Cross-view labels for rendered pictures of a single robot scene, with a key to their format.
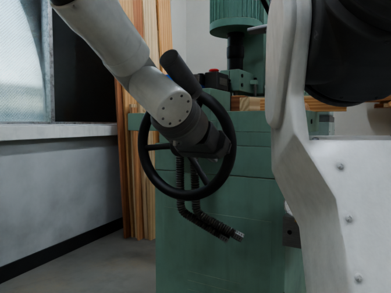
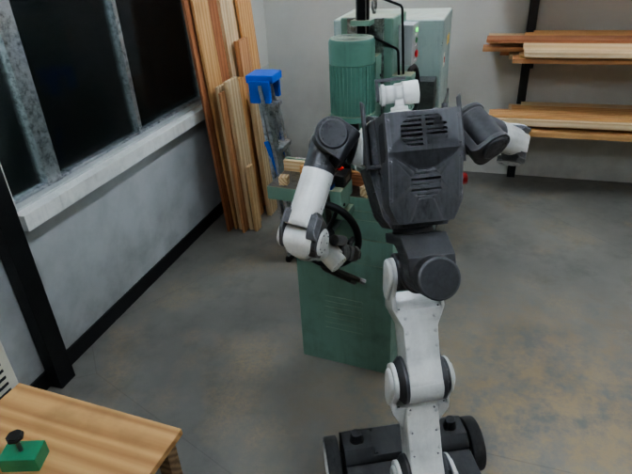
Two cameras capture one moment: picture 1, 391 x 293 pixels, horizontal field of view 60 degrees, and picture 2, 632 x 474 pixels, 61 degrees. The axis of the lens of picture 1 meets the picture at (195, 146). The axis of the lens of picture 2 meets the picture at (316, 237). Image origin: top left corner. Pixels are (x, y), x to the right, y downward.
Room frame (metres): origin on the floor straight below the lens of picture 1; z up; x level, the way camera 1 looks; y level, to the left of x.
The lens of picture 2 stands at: (-0.93, 0.24, 1.82)
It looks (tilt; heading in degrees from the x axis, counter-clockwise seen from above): 29 degrees down; 354
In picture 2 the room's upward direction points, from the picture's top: 3 degrees counter-clockwise
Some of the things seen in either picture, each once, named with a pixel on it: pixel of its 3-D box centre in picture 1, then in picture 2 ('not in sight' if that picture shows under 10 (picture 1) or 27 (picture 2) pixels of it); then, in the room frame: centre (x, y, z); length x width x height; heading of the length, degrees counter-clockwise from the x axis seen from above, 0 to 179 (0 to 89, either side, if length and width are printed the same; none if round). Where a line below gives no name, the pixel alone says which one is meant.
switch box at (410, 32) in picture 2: not in sight; (408, 43); (1.37, -0.41, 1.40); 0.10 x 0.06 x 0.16; 151
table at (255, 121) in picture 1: (212, 121); (338, 195); (1.08, -0.05, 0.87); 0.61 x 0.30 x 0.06; 61
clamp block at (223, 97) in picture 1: (199, 106); (330, 193); (1.01, -0.01, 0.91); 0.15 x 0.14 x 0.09; 61
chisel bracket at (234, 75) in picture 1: (238, 84); not in sight; (1.18, -0.15, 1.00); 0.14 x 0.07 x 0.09; 151
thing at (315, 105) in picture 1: (249, 106); not in sight; (1.14, -0.18, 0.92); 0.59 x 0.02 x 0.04; 61
